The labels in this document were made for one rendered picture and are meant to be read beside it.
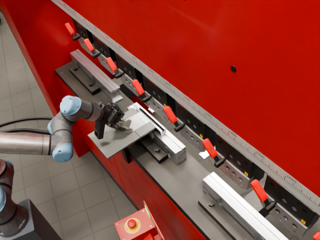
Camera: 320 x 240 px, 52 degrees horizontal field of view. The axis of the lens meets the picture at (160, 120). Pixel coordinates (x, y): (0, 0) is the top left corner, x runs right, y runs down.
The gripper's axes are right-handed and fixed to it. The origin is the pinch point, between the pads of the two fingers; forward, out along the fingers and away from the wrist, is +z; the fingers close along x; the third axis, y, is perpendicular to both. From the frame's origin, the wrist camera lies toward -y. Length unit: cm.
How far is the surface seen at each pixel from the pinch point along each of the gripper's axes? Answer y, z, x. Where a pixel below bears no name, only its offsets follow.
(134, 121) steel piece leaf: 3.2, 3.9, 0.6
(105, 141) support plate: -9.7, -6.8, -1.1
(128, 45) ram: 33.7, -27.4, -3.7
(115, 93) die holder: 2.8, 12.9, 31.9
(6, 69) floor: -87, 58, 251
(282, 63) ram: 53, -46, -67
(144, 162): -9.3, 10.0, -13.2
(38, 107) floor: -82, 63, 166
